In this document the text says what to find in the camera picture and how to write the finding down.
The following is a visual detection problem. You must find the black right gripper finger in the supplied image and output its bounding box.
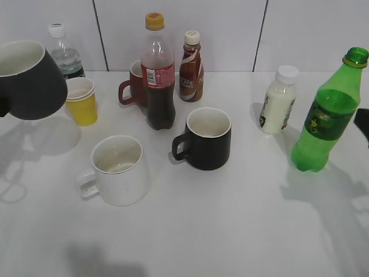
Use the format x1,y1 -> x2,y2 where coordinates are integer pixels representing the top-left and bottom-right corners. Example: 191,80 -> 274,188
354,108 -> 369,143

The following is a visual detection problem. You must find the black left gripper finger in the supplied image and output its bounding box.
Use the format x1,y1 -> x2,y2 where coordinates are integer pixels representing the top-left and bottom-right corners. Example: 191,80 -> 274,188
0,97 -> 9,117

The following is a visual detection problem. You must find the green sprite bottle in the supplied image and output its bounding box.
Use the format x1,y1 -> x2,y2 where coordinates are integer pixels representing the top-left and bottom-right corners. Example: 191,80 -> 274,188
291,47 -> 368,172

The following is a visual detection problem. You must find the dark gray round mug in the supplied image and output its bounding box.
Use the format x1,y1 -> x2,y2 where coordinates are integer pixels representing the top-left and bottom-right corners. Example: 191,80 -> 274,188
1,40 -> 67,120

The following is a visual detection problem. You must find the yellow paper cup stack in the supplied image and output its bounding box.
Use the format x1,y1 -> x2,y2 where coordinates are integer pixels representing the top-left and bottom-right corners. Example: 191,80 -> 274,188
65,77 -> 98,126

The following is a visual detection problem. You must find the clear water bottle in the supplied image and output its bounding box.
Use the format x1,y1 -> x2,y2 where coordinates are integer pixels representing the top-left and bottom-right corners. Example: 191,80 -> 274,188
48,23 -> 85,80

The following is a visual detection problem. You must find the white milk bottle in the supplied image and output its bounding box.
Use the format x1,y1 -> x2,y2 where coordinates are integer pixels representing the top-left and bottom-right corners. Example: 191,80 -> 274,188
259,65 -> 299,134

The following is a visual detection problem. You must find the red mug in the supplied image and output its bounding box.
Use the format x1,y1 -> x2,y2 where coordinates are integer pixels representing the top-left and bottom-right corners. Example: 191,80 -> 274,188
118,60 -> 148,108

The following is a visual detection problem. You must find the white mug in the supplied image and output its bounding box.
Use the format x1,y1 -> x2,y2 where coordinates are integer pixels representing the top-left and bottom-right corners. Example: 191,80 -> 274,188
76,135 -> 150,207

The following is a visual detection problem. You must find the black mug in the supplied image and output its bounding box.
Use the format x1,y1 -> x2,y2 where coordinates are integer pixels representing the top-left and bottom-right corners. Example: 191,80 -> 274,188
172,107 -> 232,171

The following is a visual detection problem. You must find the cola bottle yellow cap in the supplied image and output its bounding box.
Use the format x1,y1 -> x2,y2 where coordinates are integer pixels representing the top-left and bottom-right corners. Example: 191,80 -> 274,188
141,12 -> 175,130

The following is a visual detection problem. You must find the brown coffee bottle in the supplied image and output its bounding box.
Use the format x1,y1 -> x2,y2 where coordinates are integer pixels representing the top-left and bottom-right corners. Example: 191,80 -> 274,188
179,30 -> 204,102

